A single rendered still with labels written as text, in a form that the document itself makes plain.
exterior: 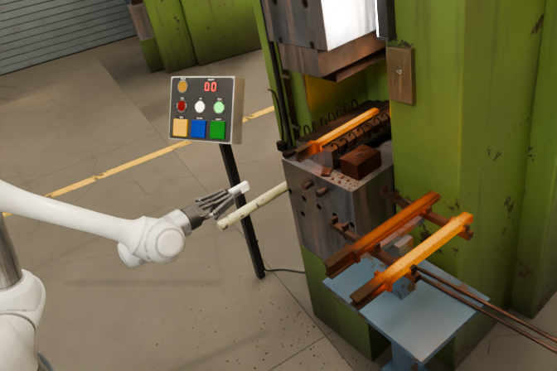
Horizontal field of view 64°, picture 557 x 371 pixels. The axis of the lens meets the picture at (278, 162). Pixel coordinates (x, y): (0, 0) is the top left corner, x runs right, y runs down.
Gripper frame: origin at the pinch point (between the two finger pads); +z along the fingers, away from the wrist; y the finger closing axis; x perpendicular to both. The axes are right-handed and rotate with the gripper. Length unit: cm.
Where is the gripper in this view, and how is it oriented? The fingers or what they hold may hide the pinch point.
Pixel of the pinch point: (239, 190)
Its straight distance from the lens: 147.6
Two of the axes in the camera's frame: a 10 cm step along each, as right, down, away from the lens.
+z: 7.7, -4.4, 4.7
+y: 6.1, 3.0, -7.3
